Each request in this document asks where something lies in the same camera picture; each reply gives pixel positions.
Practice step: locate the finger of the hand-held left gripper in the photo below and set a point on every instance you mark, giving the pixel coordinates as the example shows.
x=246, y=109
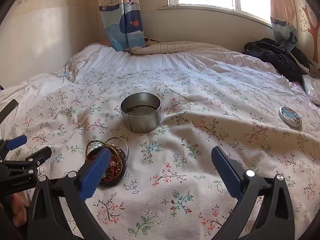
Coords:
x=16, y=142
x=40, y=155

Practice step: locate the curtain with whale print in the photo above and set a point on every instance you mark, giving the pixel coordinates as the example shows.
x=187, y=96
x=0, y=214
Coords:
x=122, y=17

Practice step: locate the curtain with boat print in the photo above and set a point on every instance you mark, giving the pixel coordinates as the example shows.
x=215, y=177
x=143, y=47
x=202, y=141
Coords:
x=282, y=12

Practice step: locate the round metal tin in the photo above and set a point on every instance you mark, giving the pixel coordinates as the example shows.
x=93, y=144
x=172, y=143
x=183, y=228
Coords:
x=140, y=122

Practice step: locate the tree wall sticker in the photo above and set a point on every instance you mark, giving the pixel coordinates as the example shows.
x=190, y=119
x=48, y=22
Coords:
x=311, y=25

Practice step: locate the round tin lid blue print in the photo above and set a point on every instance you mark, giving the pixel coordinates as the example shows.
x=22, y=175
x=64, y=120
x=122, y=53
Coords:
x=290, y=117

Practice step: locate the black puffer jacket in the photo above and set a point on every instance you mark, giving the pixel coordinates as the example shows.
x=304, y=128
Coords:
x=277, y=55

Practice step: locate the dark flat strip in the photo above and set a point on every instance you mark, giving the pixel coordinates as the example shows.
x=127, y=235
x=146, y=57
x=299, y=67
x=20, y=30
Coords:
x=8, y=111

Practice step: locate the person's left hand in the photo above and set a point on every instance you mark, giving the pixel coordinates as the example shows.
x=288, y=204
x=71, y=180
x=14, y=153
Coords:
x=19, y=207

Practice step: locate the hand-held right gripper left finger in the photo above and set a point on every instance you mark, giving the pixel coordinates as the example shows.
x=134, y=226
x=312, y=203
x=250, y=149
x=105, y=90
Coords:
x=96, y=172

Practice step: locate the thin silver bangle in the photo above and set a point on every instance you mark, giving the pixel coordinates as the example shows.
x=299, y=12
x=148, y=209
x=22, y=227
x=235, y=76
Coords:
x=127, y=152

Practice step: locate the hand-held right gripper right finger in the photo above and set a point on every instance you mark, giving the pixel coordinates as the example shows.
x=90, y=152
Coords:
x=226, y=172

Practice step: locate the clear plastic bag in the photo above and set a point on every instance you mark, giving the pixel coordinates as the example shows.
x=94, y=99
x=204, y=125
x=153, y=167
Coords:
x=312, y=90

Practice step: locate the white striped duvet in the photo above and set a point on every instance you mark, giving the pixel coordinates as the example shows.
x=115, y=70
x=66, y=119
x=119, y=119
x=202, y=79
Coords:
x=150, y=61

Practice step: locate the beige striped pillow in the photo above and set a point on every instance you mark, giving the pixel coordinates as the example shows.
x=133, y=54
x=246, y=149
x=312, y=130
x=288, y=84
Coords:
x=175, y=47

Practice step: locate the floral bed sheet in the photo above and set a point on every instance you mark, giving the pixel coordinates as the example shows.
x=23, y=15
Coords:
x=187, y=142

